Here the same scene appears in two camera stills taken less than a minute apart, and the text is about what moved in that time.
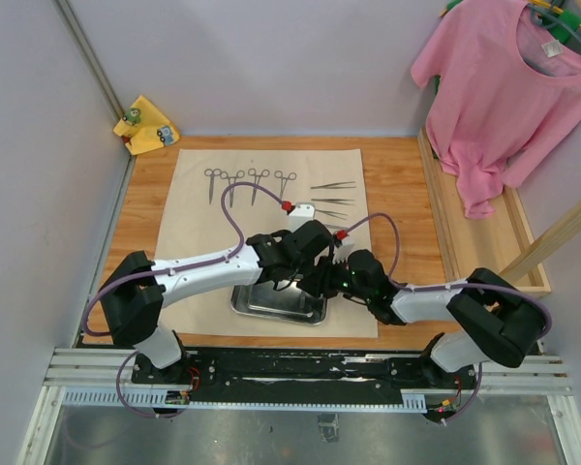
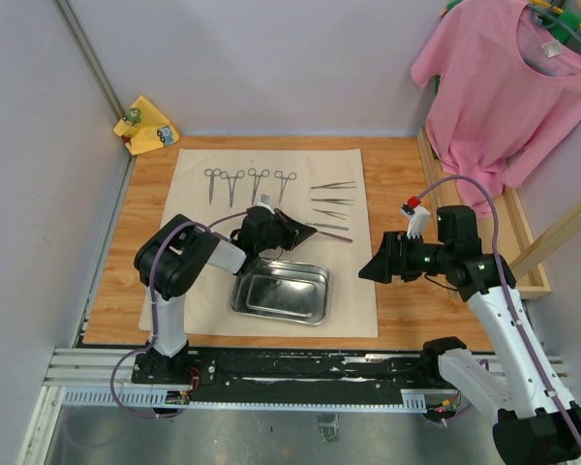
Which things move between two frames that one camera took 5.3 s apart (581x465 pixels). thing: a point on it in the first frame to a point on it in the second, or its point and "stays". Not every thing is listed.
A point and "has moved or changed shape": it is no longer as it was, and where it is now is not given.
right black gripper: (321, 283) to (387, 262)
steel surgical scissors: (211, 172) stays
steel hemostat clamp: (253, 172) stays
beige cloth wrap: (219, 196) has moved or changed shape
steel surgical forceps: (332, 185) stays
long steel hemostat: (290, 176) stays
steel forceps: (336, 201) stays
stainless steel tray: (288, 302) stays
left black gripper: (284, 234) to (293, 237)
